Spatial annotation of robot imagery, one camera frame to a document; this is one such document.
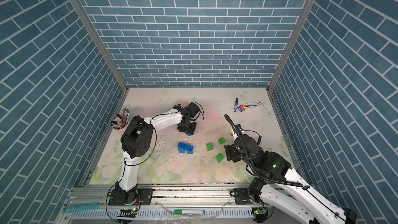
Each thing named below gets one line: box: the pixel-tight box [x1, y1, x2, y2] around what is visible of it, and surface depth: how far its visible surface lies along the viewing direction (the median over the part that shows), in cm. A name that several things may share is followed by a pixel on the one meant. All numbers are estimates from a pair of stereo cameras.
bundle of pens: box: [110, 106, 130, 130], surface depth 89 cm
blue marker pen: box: [233, 97, 239, 113], surface depth 111 cm
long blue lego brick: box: [177, 142, 191, 151], surface depth 86 cm
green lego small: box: [217, 136, 226, 145], surface depth 95 cm
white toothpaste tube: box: [237, 99, 266, 112], surface depth 113 cm
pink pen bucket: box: [111, 116, 130, 138], surface depth 90 cm
